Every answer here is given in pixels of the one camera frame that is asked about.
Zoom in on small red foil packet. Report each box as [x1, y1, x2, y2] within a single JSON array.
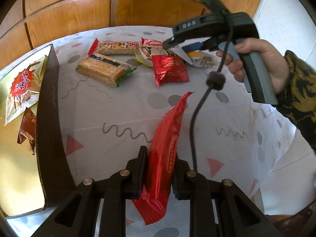
[[152, 55, 190, 86]]

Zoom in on black cable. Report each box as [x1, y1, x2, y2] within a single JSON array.
[[189, 9, 234, 172]]

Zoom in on white patterned tablecloth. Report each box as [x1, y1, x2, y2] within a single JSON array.
[[53, 26, 296, 196]]

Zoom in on red white cake packet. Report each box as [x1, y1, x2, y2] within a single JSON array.
[[4, 55, 48, 126]]

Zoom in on camouflage sleeve forearm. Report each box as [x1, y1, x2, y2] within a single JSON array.
[[276, 50, 316, 150]]

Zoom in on shiny red snack packet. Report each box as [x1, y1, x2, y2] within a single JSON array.
[[132, 91, 192, 225]]

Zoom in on long red cracker packet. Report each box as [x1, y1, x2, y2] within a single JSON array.
[[87, 39, 141, 56]]

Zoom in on red white candy packet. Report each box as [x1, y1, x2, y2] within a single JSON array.
[[140, 38, 176, 58]]

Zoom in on green-edged biscuit packet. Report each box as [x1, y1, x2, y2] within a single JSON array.
[[76, 53, 137, 87]]

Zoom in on gold metal tin tray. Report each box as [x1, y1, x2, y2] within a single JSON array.
[[1, 44, 75, 218]]

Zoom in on person's right hand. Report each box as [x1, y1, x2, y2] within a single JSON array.
[[224, 38, 289, 95]]

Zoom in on yellow white snack packet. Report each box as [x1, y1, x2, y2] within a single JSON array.
[[134, 48, 219, 69]]

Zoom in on dark brown snack packet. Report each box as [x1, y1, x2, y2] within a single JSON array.
[[17, 108, 36, 155]]

